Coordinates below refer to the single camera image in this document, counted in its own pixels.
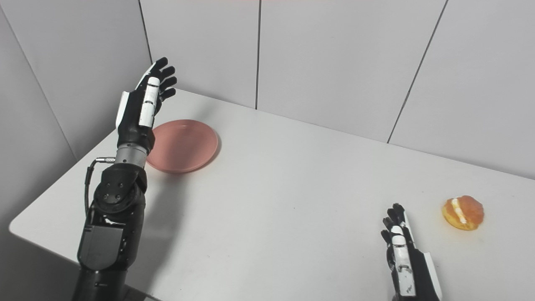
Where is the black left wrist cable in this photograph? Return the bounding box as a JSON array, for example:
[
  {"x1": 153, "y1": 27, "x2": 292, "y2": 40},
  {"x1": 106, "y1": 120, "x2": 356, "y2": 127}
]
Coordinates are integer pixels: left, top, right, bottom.
[{"x1": 84, "y1": 156, "x2": 116, "y2": 216}]

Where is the golden cream puff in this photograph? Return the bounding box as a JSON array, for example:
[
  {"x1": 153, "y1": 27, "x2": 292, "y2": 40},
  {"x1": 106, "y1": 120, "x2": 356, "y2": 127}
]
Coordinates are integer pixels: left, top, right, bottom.
[{"x1": 442, "y1": 195, "x2": 485, "y2": 231}]

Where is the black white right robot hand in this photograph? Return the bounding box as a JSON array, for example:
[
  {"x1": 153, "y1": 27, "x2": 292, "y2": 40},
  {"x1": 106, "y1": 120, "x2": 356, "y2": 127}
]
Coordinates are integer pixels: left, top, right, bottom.
[{"x1": 380, "y1": 203, "x2": 443, "y2": 301}]

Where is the pink round plate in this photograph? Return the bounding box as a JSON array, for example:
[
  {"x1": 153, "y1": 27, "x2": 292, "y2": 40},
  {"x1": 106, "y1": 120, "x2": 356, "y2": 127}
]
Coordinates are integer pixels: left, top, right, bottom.
[{"x1": 145, "y1": 119, "x2": 219, "y2": 174}]

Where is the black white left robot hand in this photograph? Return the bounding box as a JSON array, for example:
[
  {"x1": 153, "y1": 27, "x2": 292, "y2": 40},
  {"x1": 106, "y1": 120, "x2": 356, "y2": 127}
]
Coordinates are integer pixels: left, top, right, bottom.
[{"x1": 115, "y1": 57, "x2": 178, "y2": 153}]

